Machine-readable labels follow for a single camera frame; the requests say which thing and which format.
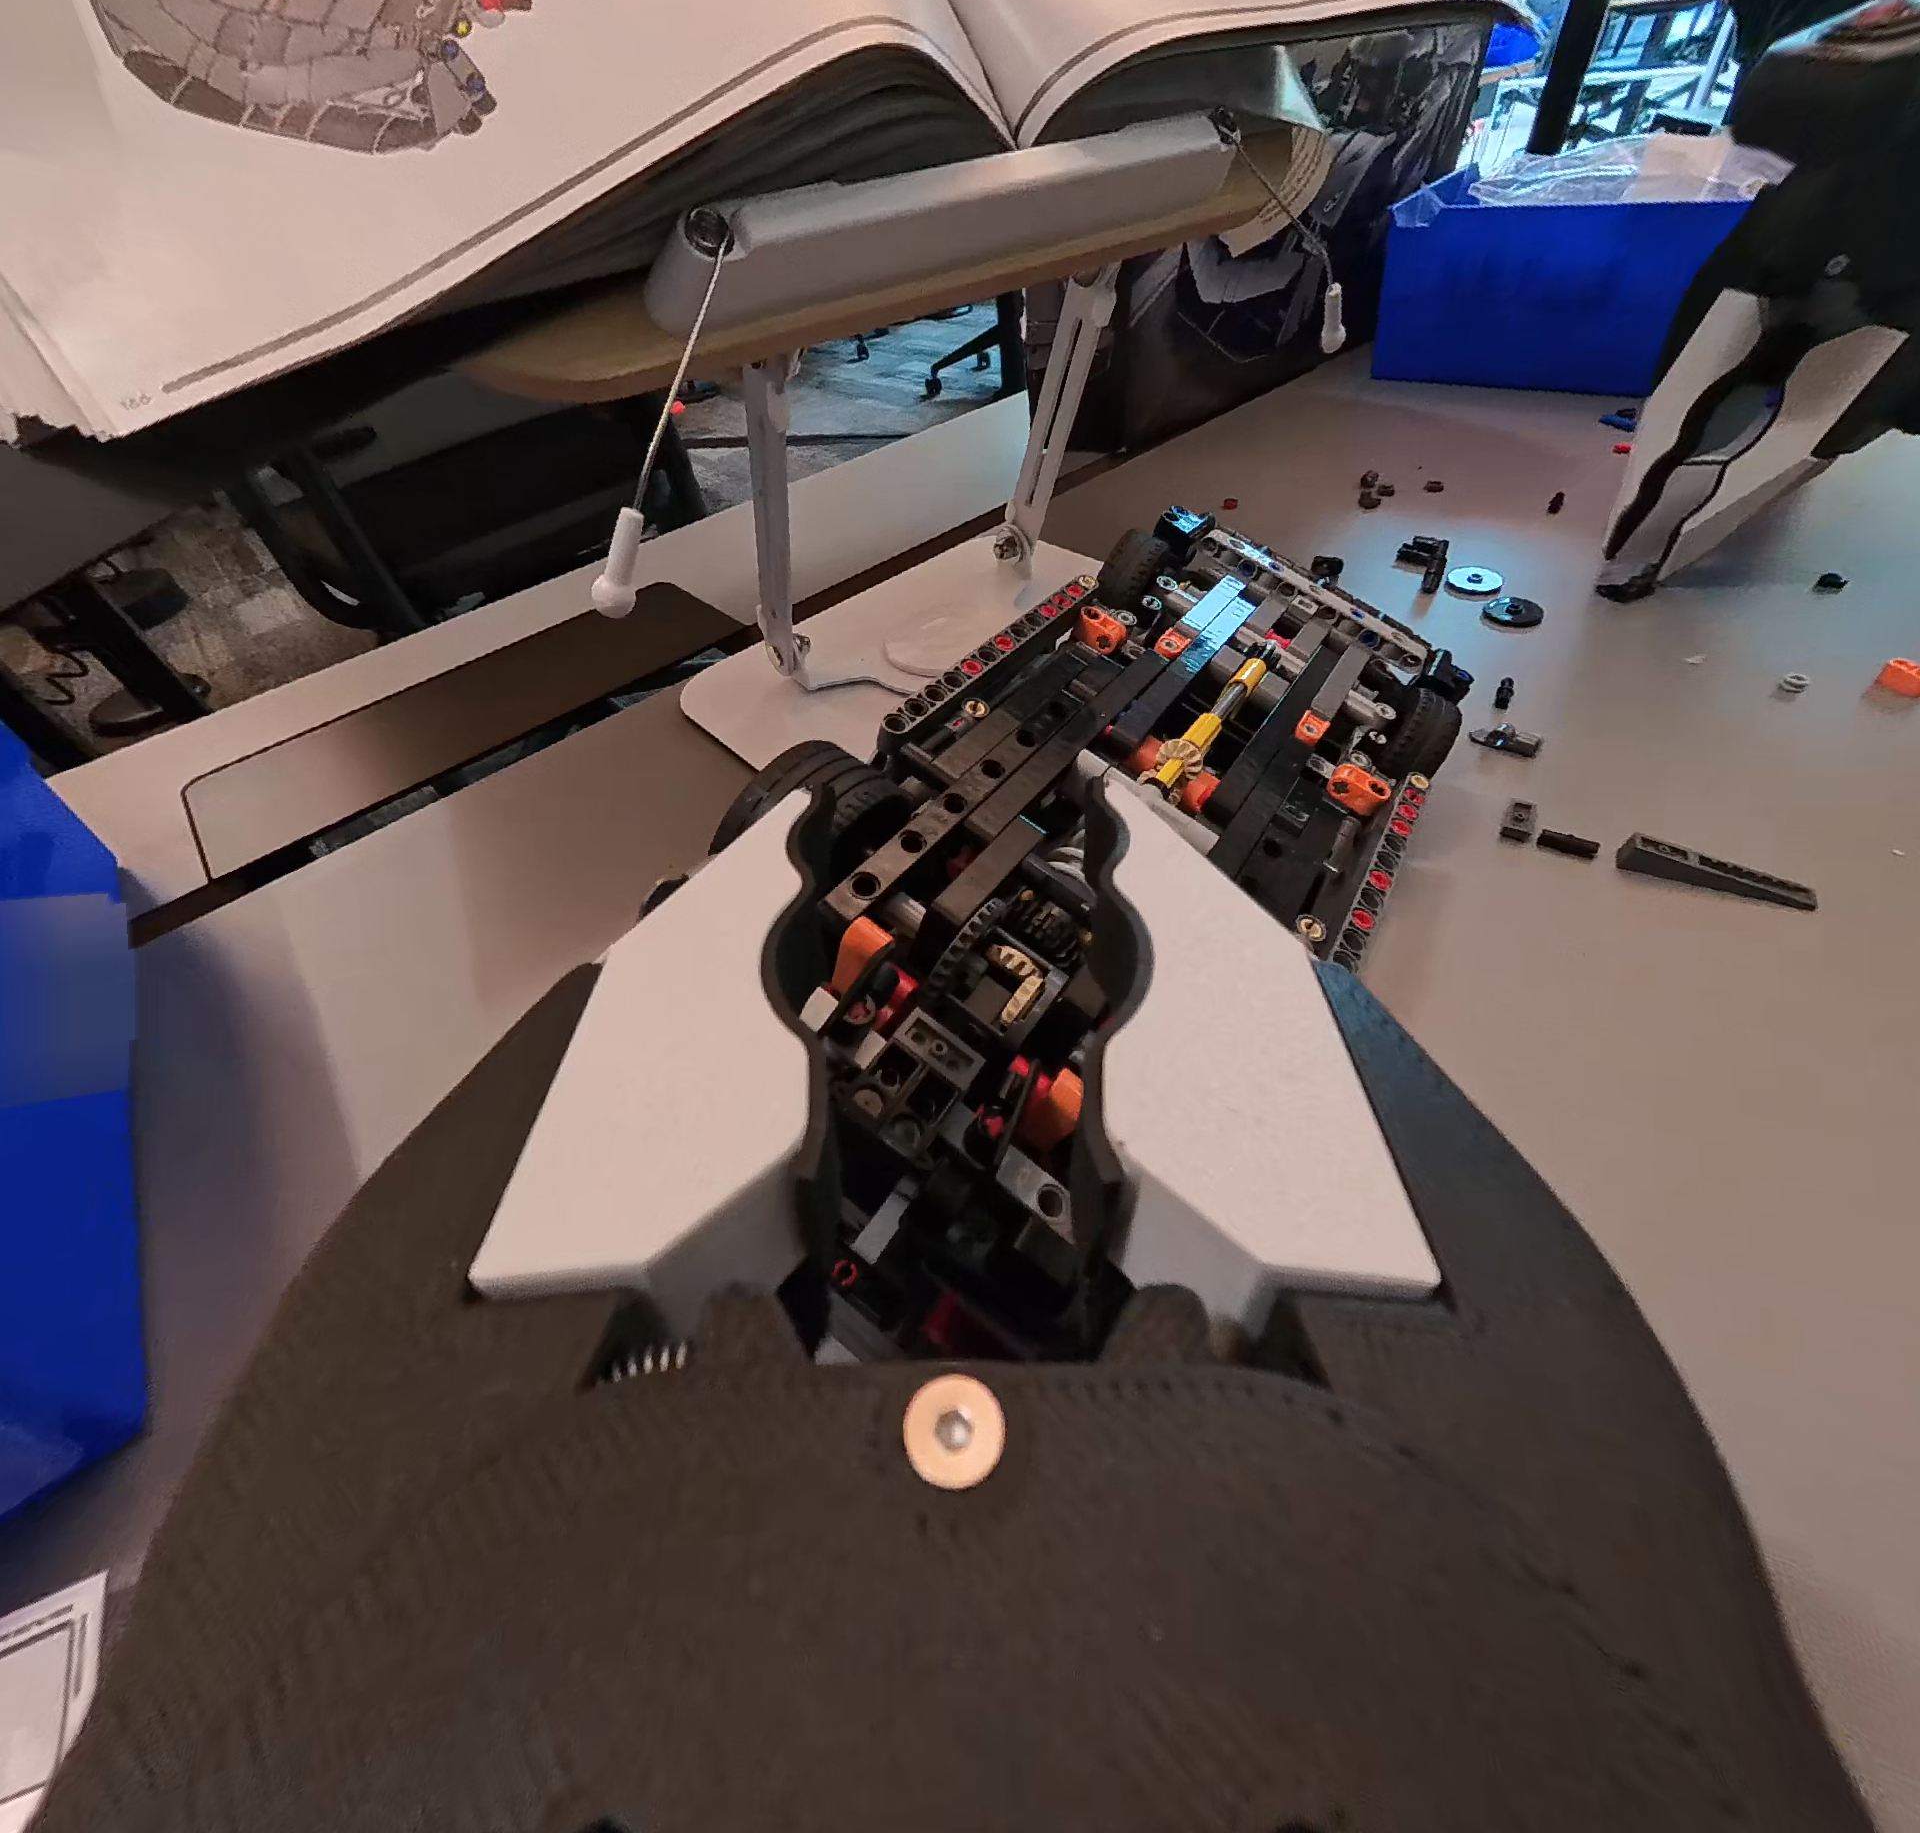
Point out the open instruction book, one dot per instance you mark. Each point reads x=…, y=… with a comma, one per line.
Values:
x=450, y=212

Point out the black lego pin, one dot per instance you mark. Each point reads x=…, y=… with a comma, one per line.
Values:
x=1567, y=844

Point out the clear plastic bags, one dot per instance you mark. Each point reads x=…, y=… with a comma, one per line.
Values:
x=1621, y=173

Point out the dark printed cardboard box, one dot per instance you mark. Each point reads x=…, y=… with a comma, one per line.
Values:
x=1200, y=348

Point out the small orange lego piece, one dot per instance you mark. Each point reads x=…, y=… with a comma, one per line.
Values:
x=1898, y=678

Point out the white printed paper sheet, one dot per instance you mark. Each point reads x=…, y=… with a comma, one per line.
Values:
x=45, y=1683

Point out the black lego connector piece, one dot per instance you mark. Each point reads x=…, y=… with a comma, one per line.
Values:
x=1626, y=584
x=1425, y=557

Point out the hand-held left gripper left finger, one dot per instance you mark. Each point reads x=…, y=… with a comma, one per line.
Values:
x=645, y=1129

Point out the black pole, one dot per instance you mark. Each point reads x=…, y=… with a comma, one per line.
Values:
x=1576, y=32

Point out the dark grey lego piece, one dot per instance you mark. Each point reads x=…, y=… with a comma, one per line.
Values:
x=1504, y=737

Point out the blue plastic storage bin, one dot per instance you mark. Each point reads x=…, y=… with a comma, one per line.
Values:
x=1501, y=304
x=61, y=1263

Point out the dark grey lego wedge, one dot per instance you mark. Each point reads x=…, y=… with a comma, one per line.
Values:
x=1696, y=866

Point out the white paper tag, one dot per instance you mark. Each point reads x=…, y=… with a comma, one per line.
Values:
x=1292, y=184

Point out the lego car model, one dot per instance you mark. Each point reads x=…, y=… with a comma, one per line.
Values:
x=1050, y=724

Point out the white book stand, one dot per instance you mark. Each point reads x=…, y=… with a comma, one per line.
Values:
x=930, y=212

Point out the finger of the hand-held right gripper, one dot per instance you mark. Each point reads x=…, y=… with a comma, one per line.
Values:
x=1681, y=378
x=1822, y=401

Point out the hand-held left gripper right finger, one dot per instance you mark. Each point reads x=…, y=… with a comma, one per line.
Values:
x=1275, y=1129

